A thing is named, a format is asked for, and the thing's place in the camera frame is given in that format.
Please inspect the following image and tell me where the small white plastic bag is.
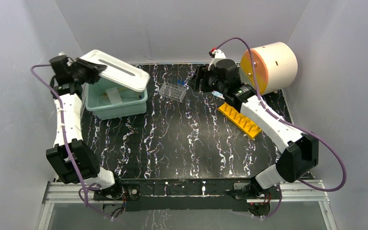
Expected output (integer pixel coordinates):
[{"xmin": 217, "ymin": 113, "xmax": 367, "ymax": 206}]
[{"xmin": 105, "ymin": 87, "xmax": 123, "ymax": 104}]

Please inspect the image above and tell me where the aluminium frame rail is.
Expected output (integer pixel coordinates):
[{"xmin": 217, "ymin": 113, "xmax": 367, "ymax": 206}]
[{"xmin": 42, "ymin": 182, "xmax": 329, "ymax": 204}]

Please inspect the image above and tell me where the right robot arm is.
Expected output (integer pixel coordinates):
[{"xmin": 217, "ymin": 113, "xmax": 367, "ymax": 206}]
[{"xmin": 189, "ymin": 59, "xmax": 319, "ymax": 198}]

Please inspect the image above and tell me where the white plastic box lid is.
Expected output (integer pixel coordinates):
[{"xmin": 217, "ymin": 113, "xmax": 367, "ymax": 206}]
[{"xmin": 81, "ymin": 49, "xmax": 150, "ymax": 92}]

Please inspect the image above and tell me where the teal plastic bin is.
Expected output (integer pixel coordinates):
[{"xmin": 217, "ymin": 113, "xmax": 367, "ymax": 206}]
[{"xmin": 85, "ymin": 78, "xmax": 148, "ymax": 120}]

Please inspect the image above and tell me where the clear plastic well plate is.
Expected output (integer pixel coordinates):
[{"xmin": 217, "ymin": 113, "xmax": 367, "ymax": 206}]
[{"xmin": 159, "ymin": 82, "xmax": 186, "ymax": 102}]

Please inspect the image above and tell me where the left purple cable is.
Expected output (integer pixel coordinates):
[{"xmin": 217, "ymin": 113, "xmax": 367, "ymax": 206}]
[{"xmin": 30, "ymin": 64, "xmax": 115, "ymax": 220}]

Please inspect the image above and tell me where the cylindrical drawer cabinet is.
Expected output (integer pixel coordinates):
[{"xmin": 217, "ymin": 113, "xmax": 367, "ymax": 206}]
[{"xmin": 251, "ymin": 42, "xmax": 298, "ymax": 95}]

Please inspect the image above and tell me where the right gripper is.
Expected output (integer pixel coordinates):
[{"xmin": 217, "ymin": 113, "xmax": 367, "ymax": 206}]
[{"xmin": 186, "ymin": 66, "xmax": 226, "ymax": 95}]

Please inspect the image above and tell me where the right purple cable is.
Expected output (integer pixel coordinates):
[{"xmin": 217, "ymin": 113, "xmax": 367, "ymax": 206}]
[{"xmin": 214, "ymin": 37, "xmax": 347, "ymax": 192}]

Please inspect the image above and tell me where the purple cable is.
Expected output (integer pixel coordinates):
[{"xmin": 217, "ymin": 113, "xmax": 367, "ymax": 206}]
[
  {"xmin": 30, "ymin": 64, "xmax": 115, "ymax": 220},
  {"xmin": 214, "ymin": 37, "xmax": 347, "ymax": 192}
]

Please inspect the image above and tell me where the clear test tube blue cap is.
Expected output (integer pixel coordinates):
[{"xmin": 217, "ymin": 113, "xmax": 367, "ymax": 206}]
[{"xmin": 177, "ymin": 80, "xmax": 185, "ymax": 89}]

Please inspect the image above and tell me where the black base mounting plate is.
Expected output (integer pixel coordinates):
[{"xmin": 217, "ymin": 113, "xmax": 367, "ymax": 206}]
[{"xmin": 93, "ymin": 178, "xmax": 283, "ymax": 217}]

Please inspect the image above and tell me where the blue packaged item card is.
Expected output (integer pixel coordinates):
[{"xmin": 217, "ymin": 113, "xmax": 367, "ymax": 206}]
[{"xmin": 212, "ymin": 91, "xmax": 224, "ymax": 99}]

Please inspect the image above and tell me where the yellow test tube rack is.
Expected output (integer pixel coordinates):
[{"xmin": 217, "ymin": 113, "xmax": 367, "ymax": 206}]
[{"xmin": 218, "ymin": 103, "xmax": 262, "ymax": 139}]

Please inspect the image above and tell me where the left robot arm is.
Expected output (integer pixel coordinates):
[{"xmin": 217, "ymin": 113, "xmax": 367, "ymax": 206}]
[{"xmin": 46, "ymin": 54, "xmax": 124, "ymax": 199}]

